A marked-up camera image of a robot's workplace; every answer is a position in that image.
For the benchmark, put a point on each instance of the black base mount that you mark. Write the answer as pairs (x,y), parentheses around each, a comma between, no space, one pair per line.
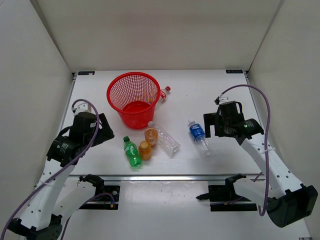
(223,198)
(106,195)

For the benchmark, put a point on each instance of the orange bottle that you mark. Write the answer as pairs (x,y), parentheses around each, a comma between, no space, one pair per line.
(145,150)
(151,136)

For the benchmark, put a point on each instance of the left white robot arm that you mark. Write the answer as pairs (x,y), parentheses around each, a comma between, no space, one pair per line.
(41,216)

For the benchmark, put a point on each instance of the orange bottle front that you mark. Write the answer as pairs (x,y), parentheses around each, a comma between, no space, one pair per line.
(145,150)

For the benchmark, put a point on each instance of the clear unlabelled plastic bottle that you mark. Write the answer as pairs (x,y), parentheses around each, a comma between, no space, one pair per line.
(167,142)

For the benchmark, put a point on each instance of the blue label clear bottle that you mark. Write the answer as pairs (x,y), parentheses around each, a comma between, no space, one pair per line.
(199,137)

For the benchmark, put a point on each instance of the black corner label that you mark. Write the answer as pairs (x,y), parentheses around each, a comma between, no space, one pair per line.
(234,71)
(85,73)

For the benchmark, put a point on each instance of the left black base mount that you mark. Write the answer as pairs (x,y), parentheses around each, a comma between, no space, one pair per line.
(106,195)

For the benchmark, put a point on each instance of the red plastic mesh basket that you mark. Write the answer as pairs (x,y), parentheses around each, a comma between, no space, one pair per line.
(134,95)

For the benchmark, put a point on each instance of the right black corner label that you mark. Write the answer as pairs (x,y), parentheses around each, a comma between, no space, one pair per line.
(234,71)

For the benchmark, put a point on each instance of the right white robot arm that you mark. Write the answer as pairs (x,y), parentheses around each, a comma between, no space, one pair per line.
(286,199)

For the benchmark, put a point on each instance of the green soda bottle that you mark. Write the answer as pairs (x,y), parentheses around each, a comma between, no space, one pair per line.
(131,152)

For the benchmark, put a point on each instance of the aluminium table edge rail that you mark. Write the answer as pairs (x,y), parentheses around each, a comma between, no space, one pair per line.
(165,178)

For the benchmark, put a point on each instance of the orange bottle rear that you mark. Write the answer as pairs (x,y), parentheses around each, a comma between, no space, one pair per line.
(151,136)

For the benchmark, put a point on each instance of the left black corner label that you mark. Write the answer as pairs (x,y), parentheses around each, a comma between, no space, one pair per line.
(85,73)

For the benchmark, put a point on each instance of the red label clear bottle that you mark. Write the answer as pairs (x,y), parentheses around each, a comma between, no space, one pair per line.
(164,93)

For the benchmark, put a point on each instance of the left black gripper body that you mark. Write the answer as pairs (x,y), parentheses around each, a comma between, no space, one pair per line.
(90,136)

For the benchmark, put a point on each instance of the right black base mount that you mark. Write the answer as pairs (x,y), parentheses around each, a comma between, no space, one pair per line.
(223,198)

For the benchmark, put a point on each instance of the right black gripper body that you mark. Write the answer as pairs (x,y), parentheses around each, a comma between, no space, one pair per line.
(221,126)

